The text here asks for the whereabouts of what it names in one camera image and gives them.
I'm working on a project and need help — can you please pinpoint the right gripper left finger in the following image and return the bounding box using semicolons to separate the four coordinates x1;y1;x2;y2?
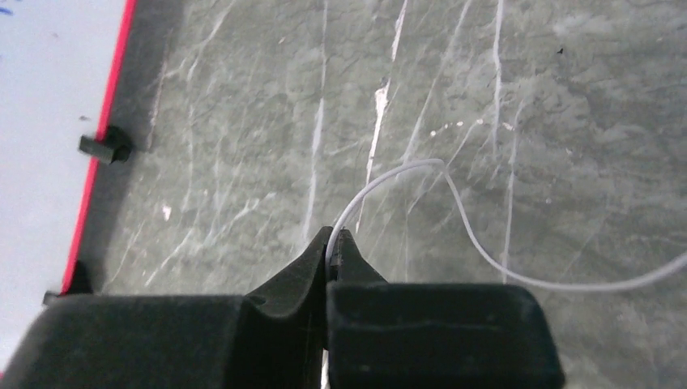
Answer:
1;227;332;388

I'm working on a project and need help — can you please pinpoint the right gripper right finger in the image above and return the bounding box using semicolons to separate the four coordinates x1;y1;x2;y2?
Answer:
326;230;565;388

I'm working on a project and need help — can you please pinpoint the white cable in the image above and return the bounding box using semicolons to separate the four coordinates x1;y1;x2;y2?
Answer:
321;158;687;389

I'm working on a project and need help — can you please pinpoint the pink-framed whiteboard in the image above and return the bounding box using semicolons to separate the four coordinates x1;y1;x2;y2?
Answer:
1;1;135;365

